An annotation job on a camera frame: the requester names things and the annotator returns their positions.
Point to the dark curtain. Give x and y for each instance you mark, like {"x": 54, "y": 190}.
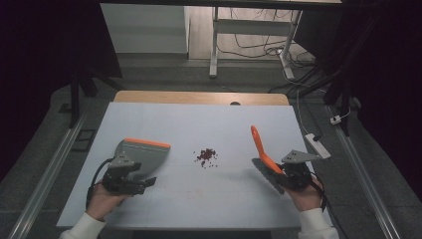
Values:
{"x": 36, "y": 66}
{"x": 391, "y": 83}

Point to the person's left hand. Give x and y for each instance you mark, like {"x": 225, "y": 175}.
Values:
{"x": 103, "y": 204}

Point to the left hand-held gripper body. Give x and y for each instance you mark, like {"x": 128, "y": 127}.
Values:
{"x": 116, "y": 179}

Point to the small black round object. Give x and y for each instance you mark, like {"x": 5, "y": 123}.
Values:
{"x": 235, "y": 103}

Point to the small white adapter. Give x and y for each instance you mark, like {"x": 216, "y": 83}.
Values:
{"x": 335, "y": 119}

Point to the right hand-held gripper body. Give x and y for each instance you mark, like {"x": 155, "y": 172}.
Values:
{"x": 297, "y": 176}

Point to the aluminium rail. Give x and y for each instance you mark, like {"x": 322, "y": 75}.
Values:
{"x": 46, "y": 179}
{"x": 365, "y": 179}

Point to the black floor plate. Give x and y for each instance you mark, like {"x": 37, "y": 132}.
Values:
{"x": 83, "y": 140}

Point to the pile of small beans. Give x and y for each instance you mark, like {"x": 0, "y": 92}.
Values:
{"x": 206, "y": 154}

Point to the black metal stand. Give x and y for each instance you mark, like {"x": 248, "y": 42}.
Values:
{"x": 74, "y": 99}
{"x": 338, "y": 89}

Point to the person's right hand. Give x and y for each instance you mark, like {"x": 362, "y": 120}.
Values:
{"x": 305, "y": 199}

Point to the white desk frame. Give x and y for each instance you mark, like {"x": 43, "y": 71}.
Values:
{"x": 252, "y": 27}

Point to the white power strip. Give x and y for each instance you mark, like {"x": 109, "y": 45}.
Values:
{"x": 317, "y": 146}

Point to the orange brush with dark bristles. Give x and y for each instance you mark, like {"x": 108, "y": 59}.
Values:
{"x": 262, "y": 149}

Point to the wooden table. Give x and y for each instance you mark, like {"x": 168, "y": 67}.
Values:
{"x": 199, "y": 98}

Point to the grey dustpan with orange edge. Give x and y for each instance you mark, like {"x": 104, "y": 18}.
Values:
{"x": 149, "y": 156}

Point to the white cabinet panel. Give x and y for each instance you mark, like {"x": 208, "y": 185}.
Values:
{"x": 142, "y": 30}

